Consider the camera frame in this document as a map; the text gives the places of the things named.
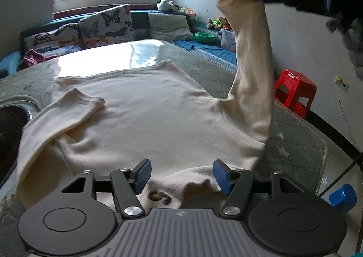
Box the cream knit sweater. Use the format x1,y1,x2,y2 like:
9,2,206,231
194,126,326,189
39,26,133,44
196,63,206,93
16,0,274,209

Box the colourful plush toy pile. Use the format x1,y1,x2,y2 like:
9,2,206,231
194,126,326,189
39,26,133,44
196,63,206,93
207,17,232,31

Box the clear plastic storage box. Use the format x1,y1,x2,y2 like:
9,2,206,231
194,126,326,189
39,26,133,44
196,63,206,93
218,29,236,53

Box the blue corner sofa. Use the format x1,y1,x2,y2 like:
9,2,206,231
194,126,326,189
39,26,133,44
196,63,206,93
1,10,237,78

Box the green plastic bowl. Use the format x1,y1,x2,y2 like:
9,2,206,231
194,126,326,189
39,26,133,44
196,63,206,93
194,32,216,45

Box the green orange toys on sill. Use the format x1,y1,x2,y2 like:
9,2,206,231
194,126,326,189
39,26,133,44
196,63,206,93
179,7,197,17

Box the red plastic stool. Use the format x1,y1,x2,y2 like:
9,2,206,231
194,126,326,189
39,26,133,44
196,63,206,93
274,69,317,119

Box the grey square cushion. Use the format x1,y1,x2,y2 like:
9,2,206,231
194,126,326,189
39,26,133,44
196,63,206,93
148,13,194,42

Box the white plush toy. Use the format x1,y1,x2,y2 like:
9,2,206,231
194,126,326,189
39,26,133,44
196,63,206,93
156,0,180,12

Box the black round induction cooktop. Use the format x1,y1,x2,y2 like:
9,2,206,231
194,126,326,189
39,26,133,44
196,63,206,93
0,105,32,187

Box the long butterfly print pillow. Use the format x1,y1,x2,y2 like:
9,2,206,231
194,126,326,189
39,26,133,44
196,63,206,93
23,22,82,56

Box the pink garment on sofa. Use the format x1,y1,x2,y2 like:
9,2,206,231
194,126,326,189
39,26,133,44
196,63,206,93
17,49,57,71

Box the large butterfly print pillow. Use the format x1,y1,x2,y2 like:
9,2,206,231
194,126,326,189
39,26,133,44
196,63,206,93
78,3,135,48

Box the wall power socket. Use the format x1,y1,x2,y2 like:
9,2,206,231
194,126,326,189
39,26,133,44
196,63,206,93
335,77,349,91

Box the blue gripper handle part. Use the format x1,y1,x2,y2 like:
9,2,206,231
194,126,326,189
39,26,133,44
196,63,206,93
329,183,358,213

